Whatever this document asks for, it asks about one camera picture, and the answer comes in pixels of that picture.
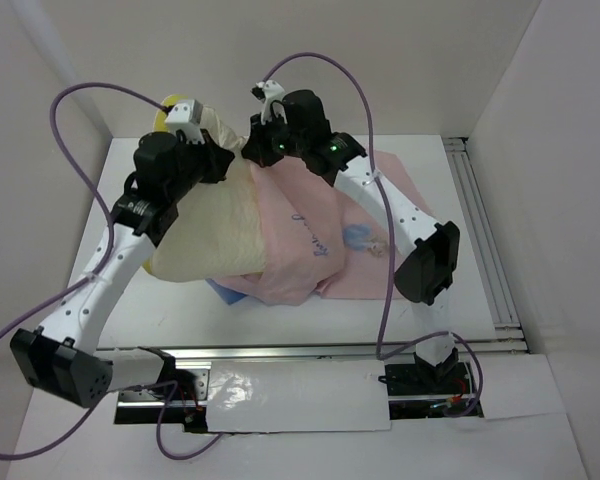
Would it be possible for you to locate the pink printed pillowcase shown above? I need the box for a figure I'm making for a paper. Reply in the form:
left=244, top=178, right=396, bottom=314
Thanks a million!
left=205, top=149, right=437, bottom=307

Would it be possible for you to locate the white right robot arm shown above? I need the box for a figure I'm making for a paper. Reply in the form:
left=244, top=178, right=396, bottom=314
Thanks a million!
left=242, top=80, right=460, bottom=392

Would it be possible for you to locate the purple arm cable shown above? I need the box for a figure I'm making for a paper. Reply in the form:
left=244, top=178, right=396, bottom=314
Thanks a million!
left=262, top=51, right=484, bottom=418
left=0, top=81, right=226, bottom=460

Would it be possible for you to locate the aluminium frame rails right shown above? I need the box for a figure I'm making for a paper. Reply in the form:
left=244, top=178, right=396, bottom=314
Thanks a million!
left=442, top=137, right=531, bottom=355

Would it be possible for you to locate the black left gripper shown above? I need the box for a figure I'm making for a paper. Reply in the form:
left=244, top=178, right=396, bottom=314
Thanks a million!
left=167, top=129, right=235, bottom=202

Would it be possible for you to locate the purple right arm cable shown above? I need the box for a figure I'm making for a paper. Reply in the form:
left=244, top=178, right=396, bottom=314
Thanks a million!
left=262, top=51, right=484, bottom=418

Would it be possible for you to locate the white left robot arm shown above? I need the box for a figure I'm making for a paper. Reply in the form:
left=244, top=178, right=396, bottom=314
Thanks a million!
left=10, top=129, right=234, bottom=408

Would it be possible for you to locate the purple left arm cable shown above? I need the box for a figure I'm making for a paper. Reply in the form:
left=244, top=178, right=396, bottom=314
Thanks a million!
left=0, top=81, right=226, bottom=460

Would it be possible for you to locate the cream quilted pillow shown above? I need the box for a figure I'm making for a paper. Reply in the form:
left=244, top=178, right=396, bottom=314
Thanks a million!
left=143, top=106, right=266, bottom=282

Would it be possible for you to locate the white cover sheet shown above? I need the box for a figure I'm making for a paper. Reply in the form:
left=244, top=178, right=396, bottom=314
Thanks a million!
left=206, top=360, right=391, bottom=434

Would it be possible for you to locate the aluminium front rail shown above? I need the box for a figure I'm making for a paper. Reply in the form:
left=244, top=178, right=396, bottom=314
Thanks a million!
left=114, top=343, right=479, bottom=434

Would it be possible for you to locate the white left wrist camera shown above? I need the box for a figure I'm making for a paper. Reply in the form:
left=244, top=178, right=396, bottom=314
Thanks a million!
left=165, top=99, right=205, bottom=145

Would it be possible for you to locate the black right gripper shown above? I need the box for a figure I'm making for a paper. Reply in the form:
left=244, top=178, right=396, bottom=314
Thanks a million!
left=238, top=109, right=305, bottom=169

